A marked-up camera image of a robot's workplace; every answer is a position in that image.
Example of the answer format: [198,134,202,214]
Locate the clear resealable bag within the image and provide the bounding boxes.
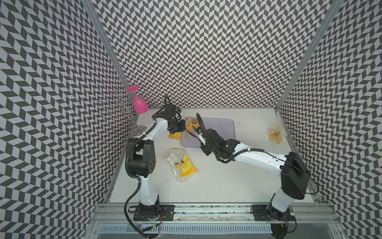
[268,112,287,144]

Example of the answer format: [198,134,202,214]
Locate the steel black-tipped tongs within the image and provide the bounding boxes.
[187,127,206,144]

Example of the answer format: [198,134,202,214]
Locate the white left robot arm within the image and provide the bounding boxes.
[125,103,186,211]

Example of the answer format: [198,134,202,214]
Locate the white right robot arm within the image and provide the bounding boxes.
[195,127,312,214]

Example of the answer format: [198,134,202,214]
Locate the clear bag yellow chick print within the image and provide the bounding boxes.
[166,148,198,183]

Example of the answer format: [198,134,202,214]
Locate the lilac plastic tray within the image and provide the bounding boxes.
[180,117,236,148]

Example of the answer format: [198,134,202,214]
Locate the pink upside-down wine glass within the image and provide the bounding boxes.
[126,85,149,114]

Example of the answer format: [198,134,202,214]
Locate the chrome glass drying rack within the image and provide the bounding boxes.
[95,90,147,137]

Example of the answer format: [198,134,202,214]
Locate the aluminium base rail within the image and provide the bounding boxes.
[90,203,340,224]

